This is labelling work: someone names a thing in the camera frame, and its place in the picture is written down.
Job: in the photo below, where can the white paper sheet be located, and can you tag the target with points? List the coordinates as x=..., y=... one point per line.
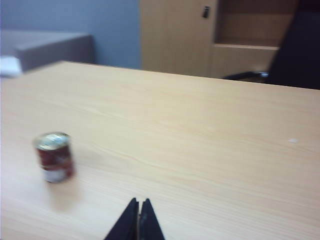
x=8, y=65

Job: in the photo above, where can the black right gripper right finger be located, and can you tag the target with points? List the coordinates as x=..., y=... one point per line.
x=150, y=222

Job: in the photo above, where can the red tomato can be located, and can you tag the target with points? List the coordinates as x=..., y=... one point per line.
x=55, y=160

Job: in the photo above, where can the black office chair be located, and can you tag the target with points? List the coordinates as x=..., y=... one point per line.
x=297, y=52

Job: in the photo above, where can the black cabinet door key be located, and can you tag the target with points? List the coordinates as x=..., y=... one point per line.
x=206, y=11

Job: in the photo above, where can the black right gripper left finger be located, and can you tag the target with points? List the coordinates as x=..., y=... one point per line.
x=126, y=222

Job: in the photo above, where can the light wooden shelf cabinet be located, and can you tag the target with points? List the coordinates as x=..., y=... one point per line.
x=175, y=37

